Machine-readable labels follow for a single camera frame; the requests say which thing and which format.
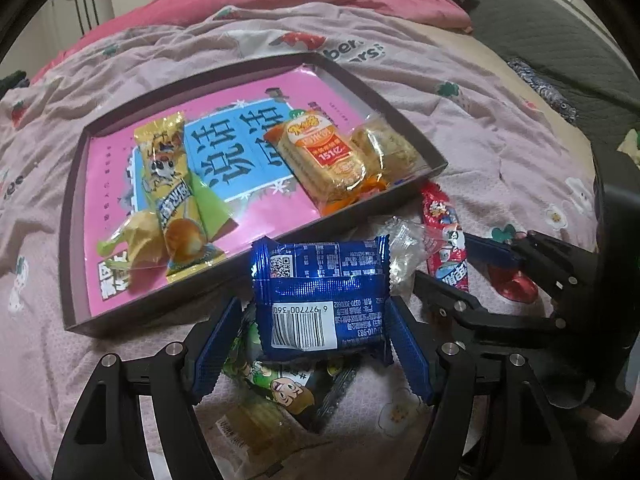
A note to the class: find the purple printed blanket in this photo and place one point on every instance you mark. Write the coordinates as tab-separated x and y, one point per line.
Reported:
50	110

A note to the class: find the clear plastic snack wrapper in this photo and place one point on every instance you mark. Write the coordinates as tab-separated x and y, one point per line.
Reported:
407	250

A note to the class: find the orange rice cracker packet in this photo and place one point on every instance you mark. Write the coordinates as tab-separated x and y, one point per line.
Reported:
320	155

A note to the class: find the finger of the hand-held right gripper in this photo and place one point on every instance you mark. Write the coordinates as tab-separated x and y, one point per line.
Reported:
445	300
492	252

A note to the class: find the black green snack packet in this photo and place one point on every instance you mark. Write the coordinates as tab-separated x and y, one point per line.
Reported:
280	387

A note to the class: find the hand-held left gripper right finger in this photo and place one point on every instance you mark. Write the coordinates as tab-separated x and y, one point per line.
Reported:
407	355

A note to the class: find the small clear yellow cake packet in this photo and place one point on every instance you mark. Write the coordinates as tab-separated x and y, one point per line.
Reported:
250	427

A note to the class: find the small shiny red packet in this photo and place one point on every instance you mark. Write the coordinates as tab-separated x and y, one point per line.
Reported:
515	284

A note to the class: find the blue snack packet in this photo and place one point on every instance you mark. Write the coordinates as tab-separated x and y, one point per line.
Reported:
320	280

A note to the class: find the long red snack packet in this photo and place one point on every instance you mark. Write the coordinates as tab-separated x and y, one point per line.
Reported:
445	237

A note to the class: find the dark clothes pile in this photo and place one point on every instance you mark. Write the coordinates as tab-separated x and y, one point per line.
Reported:
12	81

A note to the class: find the yellow cartoon snack packet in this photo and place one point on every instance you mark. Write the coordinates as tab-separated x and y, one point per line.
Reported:
165	175

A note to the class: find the dark shallow cardboard box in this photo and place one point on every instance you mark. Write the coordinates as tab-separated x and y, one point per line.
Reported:
72	210

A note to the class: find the dark blue patterned cloth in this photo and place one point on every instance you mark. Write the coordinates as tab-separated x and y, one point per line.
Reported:
542	87

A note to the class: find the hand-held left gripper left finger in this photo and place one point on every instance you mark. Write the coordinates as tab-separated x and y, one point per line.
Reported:
220	350

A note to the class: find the green yellow snack packet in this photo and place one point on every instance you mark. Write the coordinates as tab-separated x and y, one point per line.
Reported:
135	240

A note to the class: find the beige bed sheet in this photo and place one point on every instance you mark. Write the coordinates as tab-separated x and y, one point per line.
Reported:
500	65

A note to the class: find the clear bag of crumbly pastry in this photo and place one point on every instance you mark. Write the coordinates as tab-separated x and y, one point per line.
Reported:
392	147

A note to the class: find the pink book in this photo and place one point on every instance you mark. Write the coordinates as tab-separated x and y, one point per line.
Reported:
112	160

